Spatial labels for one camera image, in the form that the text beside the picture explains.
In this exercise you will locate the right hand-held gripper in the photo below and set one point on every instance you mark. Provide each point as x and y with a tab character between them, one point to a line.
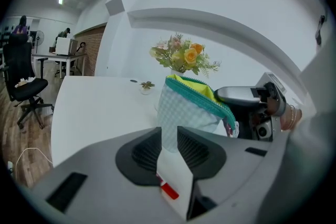
275	91

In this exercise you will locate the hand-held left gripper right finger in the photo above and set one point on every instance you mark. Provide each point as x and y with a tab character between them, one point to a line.
231	186

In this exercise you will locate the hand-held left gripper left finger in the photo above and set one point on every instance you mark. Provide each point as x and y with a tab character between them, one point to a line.
105	181

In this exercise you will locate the clear zip pouch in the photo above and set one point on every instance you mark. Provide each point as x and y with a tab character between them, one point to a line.
183	112

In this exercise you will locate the red pen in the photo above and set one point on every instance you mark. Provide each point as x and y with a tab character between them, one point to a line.
170	191

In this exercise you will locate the person's right forearm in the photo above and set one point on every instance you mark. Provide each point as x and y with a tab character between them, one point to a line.
291	118

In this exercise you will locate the white ribbed vase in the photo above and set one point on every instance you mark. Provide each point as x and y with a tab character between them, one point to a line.
178	73

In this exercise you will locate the white table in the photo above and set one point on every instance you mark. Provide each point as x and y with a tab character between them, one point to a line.
99	107

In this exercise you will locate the artificial flower bouquet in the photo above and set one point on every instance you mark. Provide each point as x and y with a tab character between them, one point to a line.
183	55

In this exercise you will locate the small potted plant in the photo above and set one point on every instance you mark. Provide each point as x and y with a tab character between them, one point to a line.
147	86

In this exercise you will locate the white power strip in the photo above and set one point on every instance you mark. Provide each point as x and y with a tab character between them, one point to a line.
10	166

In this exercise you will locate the black table grommet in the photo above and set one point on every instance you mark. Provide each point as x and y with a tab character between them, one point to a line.
133	81

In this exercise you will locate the dark desk with white legs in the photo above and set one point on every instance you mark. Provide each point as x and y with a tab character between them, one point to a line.
65	56

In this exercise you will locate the white box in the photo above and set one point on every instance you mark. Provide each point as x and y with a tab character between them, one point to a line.
64	46

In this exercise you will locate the black office chair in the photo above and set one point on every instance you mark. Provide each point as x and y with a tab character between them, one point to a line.
18	60

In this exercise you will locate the standing fan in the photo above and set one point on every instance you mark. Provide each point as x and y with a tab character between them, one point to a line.
39	36

